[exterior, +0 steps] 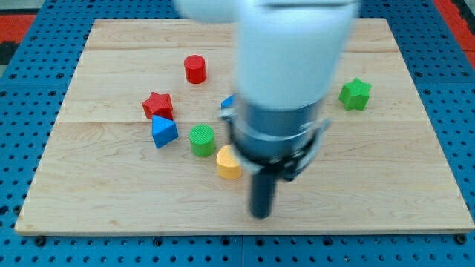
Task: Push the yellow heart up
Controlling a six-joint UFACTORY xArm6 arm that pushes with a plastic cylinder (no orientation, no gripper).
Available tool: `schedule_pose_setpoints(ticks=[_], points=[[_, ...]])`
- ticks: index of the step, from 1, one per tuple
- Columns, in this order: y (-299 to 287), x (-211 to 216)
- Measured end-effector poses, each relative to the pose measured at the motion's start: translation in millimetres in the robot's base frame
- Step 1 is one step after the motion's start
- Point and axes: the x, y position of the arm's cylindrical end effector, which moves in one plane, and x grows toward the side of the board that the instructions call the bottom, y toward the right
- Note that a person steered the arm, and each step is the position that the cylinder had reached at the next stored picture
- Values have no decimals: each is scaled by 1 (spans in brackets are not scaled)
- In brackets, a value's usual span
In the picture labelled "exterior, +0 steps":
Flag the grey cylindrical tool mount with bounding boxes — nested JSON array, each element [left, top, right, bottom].
[[220, 95, 331, 182]]

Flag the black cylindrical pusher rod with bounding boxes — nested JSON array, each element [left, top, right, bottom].
[[249, 168, 278, 219]]

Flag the yellow heart block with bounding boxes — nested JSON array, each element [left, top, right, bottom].
[[216, 145, 242, 179]]

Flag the blue block behind arm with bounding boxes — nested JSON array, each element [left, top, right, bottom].
[[220, 94, 235, 109]]

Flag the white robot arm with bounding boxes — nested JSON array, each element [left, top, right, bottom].
[[174, 0, 360, 219]]

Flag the green cylinder block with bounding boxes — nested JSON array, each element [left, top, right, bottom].
[[189, 124, 216, 157]]

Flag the green star block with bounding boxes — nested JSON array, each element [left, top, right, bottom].
[[338, 78, 372, 111]]

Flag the blue triangle block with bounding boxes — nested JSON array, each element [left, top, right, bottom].
[[151, 115, 179, 148]]

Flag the red cylinder block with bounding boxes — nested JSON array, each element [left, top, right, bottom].
[[183, 54, 207, 84]]

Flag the red star block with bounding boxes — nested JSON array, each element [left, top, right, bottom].
[[142, 92, 174, 120]]

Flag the wooden board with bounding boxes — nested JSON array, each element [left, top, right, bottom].
[[16, 19, 474, 236]]

